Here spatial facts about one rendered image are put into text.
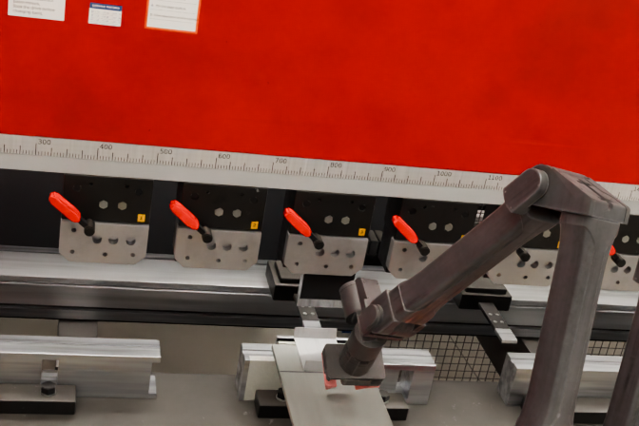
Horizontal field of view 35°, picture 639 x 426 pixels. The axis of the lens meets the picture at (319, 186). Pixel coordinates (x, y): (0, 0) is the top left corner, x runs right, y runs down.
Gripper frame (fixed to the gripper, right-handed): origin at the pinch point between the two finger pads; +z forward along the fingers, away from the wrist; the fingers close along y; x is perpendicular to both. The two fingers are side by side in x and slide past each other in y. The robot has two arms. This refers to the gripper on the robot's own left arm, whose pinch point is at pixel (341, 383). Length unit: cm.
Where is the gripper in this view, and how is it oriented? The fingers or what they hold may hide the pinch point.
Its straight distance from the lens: 185.7
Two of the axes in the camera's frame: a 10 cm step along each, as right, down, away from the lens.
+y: -9.7, -0.6, -2.4
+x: 0.9, 8.1, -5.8
